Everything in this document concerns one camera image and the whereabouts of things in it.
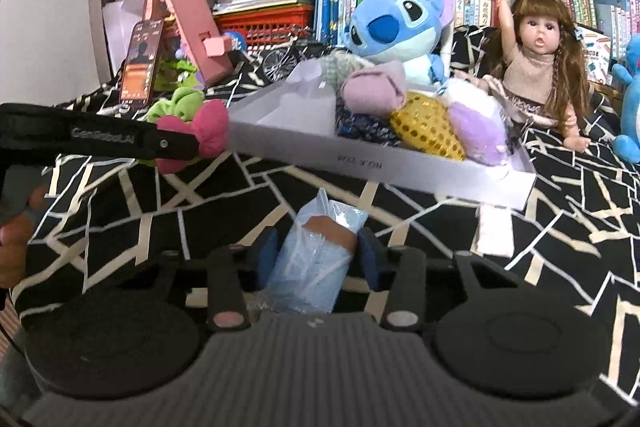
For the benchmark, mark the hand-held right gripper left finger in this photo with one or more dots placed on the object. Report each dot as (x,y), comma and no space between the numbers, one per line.
(267,257)

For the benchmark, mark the round blue white plush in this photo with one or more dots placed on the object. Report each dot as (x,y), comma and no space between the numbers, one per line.
(630,107)

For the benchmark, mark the light blue plastic packet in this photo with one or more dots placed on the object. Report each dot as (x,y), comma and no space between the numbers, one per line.
(315,257)

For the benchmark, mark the red plastic basket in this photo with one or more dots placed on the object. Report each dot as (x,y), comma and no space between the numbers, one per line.
(265,24)

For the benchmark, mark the blue alien plush toy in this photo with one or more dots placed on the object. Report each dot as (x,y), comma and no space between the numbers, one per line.
(395,27)

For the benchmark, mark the pink plush bow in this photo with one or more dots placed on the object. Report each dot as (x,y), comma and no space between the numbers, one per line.
(210,127)

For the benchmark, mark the white paper slip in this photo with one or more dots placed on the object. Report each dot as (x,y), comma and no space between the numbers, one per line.
(495,229)

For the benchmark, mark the green floral cloth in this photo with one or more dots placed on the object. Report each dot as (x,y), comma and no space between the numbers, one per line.
(345,67)

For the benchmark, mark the black white patterned blanket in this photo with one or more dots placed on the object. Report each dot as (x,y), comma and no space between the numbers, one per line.
(150,217)

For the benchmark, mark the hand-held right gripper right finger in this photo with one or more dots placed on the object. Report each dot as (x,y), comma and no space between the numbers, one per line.
(371,257)

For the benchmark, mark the pink toy house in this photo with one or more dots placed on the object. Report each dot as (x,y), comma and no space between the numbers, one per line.
(190,17)

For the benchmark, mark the black miniature bicycle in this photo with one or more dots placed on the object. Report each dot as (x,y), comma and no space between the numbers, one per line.
(287,57)

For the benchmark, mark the brown-haired doll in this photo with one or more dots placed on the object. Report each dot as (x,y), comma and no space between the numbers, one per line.
(535,57)

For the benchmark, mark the pink towel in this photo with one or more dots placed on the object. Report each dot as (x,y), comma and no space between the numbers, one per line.
(372,87)

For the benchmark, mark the smartphone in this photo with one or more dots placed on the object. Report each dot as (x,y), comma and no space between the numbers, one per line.
(140,64)

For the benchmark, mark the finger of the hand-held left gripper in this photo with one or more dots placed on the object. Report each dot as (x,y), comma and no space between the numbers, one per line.
(175,143)

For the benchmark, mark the dark blue floral cloth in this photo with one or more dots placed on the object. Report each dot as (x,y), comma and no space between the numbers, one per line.
(362,127)

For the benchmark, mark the person's left hand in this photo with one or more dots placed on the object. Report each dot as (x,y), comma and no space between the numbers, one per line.
(15,252)

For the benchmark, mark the purple plush toy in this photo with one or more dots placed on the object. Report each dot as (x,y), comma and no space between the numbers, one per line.
(477,134)

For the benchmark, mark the white cardboard box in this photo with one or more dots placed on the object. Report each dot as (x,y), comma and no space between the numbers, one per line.
(300,142)

